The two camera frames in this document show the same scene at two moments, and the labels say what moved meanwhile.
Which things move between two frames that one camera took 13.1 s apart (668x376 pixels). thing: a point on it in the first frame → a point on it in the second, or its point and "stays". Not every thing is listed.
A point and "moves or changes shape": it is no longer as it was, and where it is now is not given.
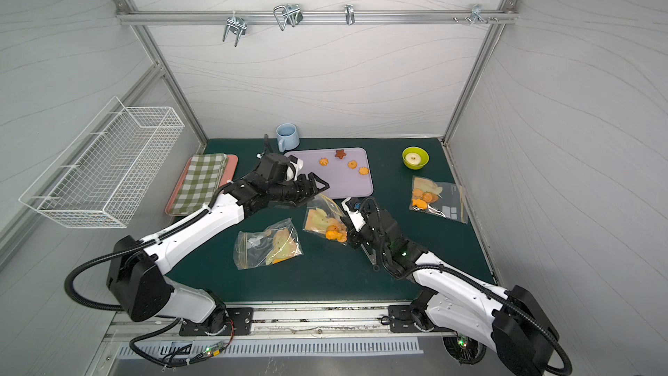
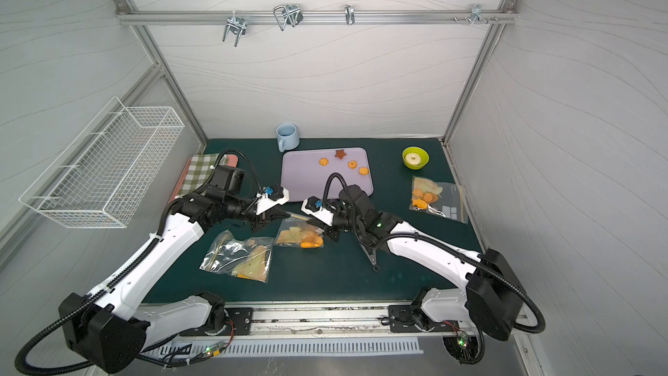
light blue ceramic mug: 287,136 stays
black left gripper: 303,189 → 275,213
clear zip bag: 444,199 stays
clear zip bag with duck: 276,243 → 245,258
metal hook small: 350,15 stays
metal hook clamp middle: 290,13 stays
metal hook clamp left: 235,24 stays
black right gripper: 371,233 → 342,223
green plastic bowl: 415,157 stays
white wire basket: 94,180 stays
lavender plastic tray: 347,171 stays
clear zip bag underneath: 324,218 moves or changes shape
